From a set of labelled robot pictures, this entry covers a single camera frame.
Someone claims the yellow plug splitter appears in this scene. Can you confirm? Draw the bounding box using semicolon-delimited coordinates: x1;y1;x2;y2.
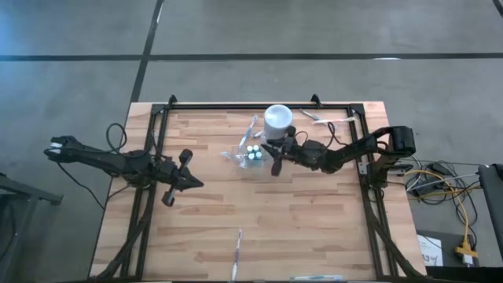
455;242;479;259

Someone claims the purple white wrapped toothbrush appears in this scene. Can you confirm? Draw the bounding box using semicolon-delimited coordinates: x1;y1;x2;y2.
231;229;244;282

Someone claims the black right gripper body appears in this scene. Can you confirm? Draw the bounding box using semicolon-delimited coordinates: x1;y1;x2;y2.
283;138;311;164

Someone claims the grey floor cable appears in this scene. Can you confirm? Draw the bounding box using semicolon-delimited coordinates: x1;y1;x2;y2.
406;175;480;192

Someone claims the yellow floor cable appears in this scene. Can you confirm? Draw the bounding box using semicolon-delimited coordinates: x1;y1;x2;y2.
408;169;483;252

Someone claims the black power strip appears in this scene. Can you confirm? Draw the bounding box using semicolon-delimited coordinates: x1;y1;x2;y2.
408;182;437;197

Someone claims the black floor mat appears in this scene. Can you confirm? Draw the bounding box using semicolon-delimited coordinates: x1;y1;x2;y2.
415;229;481;268

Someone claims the black equipment case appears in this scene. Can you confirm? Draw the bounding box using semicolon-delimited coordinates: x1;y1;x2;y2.
477;163;503;268

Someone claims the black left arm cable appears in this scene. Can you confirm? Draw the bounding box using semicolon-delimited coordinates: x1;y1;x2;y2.
43;122;174;209

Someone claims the white plastic cup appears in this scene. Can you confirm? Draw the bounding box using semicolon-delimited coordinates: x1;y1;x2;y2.
262;104;294;145

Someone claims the black floor cable bundle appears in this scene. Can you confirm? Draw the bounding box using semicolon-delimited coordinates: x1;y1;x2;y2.
404;159;483;244

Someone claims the white paper sheet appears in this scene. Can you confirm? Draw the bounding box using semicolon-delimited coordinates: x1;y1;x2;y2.
417;234;444;267

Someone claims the black aluminium table frame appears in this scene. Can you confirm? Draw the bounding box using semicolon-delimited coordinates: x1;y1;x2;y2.
89;102;431;282

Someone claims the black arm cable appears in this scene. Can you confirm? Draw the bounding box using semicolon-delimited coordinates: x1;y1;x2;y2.
43;122;174;209
294;121;349;150

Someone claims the black metal stand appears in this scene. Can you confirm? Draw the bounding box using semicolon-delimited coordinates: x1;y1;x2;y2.
0;172;64;282

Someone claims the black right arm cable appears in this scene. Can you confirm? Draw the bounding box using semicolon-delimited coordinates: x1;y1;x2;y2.
294;121;349;150

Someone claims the black box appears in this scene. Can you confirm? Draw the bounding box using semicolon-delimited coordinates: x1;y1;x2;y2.
426;266;503;283

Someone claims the clear plastic organizer tray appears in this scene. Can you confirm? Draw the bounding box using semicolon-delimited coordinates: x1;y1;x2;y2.
227;145;272;170

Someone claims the toothbrush in flat package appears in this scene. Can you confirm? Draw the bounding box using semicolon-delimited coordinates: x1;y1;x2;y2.
289;274;345;282

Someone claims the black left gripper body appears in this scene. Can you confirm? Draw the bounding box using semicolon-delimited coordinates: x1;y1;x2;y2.
152;158;180;185

